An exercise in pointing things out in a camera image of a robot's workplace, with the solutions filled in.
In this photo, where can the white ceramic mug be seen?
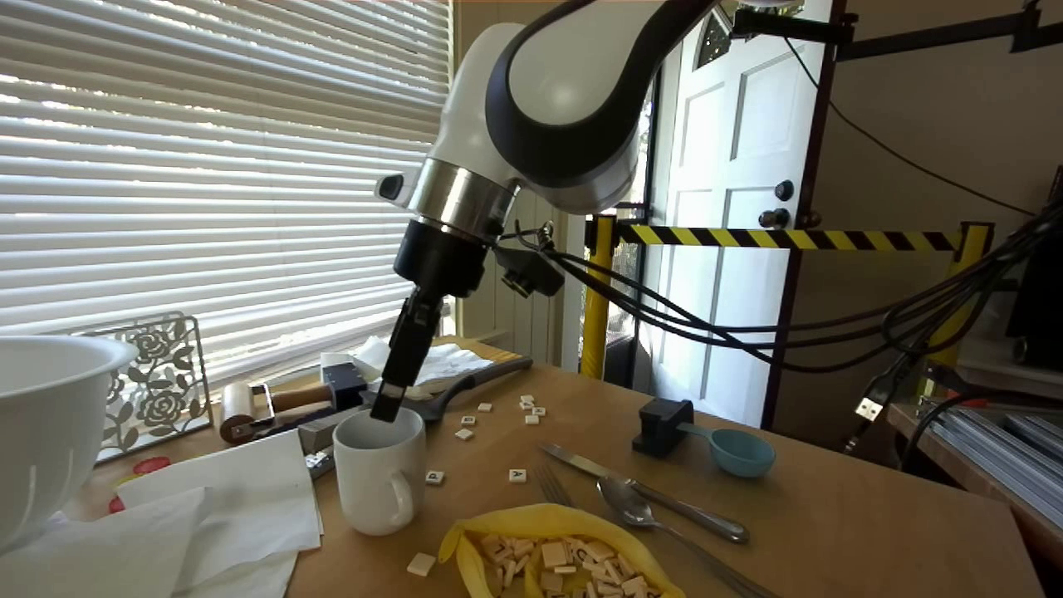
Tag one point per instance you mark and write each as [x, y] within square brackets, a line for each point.
[381, 469]

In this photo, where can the letter tile near bag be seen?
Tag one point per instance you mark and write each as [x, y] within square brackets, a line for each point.
[419, 565]

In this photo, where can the yellow black striped barrier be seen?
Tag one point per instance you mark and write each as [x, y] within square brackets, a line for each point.
[968, 245]

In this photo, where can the white door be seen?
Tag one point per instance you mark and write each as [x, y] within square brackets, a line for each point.
[732, 150]

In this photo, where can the wooden rolling stamp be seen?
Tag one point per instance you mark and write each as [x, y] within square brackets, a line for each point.
[249, 415]

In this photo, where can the blue measuring scoop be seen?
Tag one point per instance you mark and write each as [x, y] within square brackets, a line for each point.
[736, 452]

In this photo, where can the black block on scoop handle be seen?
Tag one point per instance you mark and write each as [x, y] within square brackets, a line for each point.
[661, 428]

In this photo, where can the letter tile near mug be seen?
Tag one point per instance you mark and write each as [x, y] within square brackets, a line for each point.
[434, 476]

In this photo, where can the metal table knife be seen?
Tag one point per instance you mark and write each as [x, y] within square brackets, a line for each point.
[711, 524]

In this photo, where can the yellow bag of letter tiles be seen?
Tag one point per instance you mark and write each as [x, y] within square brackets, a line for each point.
[553, 554]

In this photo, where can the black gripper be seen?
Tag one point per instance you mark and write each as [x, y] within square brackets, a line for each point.
[437, 264]

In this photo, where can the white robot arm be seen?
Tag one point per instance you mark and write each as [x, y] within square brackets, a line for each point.
[545, 108]

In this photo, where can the ornate silver napkin holder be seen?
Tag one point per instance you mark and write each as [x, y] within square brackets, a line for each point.
[163, 391]

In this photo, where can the metal spoon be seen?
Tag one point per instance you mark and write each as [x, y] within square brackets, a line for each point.
[632, 514]

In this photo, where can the red yellow small lids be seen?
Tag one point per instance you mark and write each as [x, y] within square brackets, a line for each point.
[148, 468]

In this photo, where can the black small box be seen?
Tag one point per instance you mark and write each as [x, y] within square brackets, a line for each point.
[342, 384]

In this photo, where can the white paper napkin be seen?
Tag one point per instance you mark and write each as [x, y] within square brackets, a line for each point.
[218, 528]

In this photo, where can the white colander bowl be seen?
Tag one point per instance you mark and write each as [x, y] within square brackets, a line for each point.
[51, 422]

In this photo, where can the letter tile table centre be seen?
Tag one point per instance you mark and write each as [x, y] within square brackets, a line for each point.
[515, 476]

